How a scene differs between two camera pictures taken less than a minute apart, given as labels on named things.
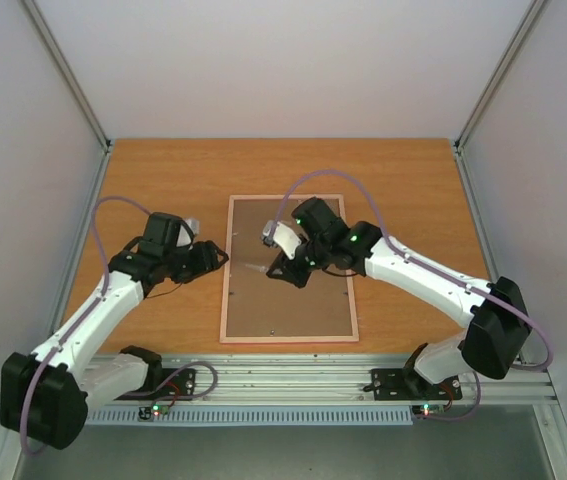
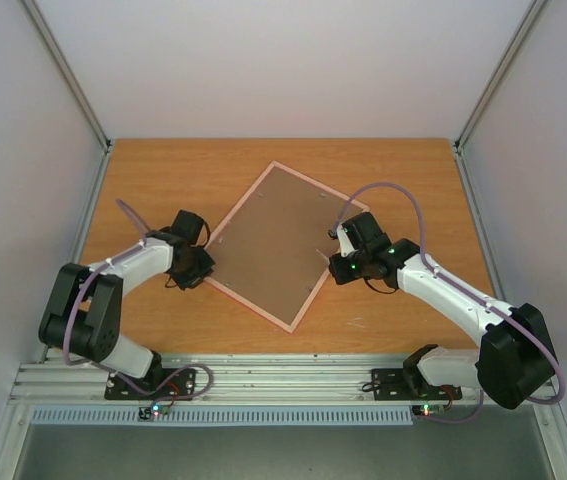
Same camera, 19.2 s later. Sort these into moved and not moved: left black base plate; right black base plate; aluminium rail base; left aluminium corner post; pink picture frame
Moved: pink picture frame
Not moved: aluminium rail base; left black base plate; left aluminium corner post; right black base plate
